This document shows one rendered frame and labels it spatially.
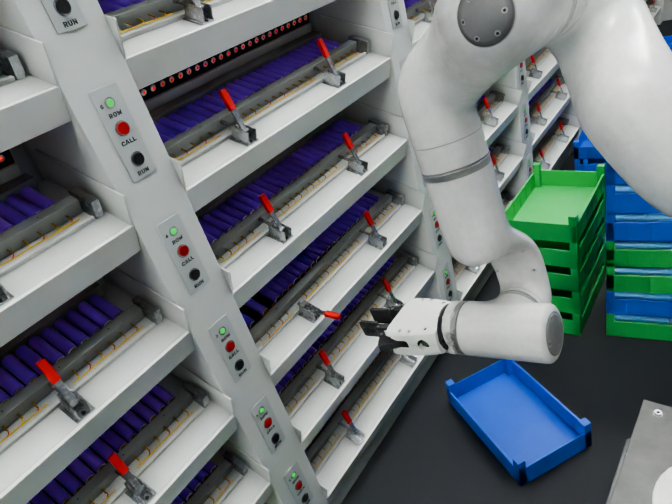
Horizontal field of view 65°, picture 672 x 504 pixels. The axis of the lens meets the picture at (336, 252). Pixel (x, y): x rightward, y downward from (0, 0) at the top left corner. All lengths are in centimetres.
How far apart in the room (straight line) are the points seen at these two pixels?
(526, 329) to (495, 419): 73
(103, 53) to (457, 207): 48
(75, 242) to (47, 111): 17
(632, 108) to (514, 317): 33
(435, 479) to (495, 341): 66
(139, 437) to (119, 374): 16
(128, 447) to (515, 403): 97
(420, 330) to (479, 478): 61
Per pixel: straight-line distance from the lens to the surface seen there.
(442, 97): 64
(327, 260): 115
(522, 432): 144
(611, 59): 60
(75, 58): 73
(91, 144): 73
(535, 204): 167
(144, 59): 78
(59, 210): 78
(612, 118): 57
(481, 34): 52
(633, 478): 94
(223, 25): 87
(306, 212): 103
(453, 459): 141
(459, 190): 68
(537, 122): 223
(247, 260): 93
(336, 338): 123
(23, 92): 72
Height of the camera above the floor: 114
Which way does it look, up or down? 30 degrees down
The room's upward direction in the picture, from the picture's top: 18 degrees counter-clockwise
